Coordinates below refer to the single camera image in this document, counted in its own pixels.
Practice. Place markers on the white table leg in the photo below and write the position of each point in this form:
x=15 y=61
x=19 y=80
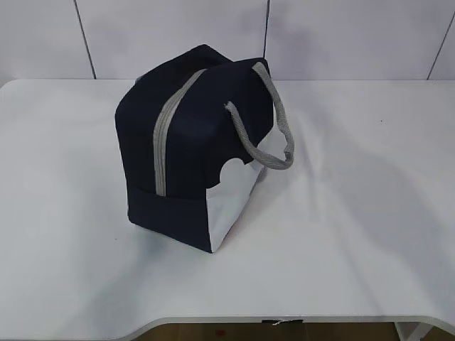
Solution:
x=408 y=331

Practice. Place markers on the navy blue lunch bag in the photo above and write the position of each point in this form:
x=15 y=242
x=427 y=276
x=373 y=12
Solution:
x=195 y=134

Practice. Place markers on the black tape on table edge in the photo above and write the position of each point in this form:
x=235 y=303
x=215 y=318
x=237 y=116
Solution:
x=282 y=322

